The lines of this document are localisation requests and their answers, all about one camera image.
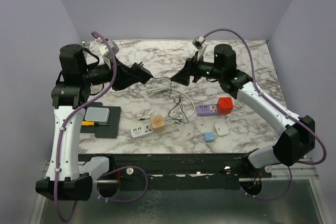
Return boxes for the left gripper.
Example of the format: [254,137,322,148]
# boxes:
[81,54,141,91]

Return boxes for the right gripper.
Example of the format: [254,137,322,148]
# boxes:
[171,51,224,86]

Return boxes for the black power adapter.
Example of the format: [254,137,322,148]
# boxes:
[131,61,196,125]

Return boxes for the purple power strip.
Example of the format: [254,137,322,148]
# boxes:
[196,104,219,116]

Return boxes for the red cube socket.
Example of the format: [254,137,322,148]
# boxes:
[217,97,234,115]

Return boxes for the beige cube socket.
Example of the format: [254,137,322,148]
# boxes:
[150,115,165,133]

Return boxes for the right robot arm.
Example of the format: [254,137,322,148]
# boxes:
[171,44,315,177]

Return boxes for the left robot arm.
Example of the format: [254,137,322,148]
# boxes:
[35,44,141,201]

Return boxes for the white plug adapter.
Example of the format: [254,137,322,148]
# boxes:
[215,122,229,136]

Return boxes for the blue cube plug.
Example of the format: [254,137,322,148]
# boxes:
[204,132,215,143]

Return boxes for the grey plastic box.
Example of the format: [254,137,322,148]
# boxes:
[84,107,110,123]

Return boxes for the black mat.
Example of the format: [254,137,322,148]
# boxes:
[80,102,122,139]

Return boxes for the yellow screwdriver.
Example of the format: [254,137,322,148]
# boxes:
[81,121,109,126]

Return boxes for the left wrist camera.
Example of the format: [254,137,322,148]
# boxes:
[91,38,119,61]

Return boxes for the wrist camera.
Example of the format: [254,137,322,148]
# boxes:
[91,38,119,61]
[192,36,207,58]

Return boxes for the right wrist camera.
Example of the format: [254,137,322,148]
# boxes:
[192,36,207,58]

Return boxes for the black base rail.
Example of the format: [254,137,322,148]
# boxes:
[78,152,272,190]

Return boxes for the aluminium frame rail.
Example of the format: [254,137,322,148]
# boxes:
[41,161,319,183]

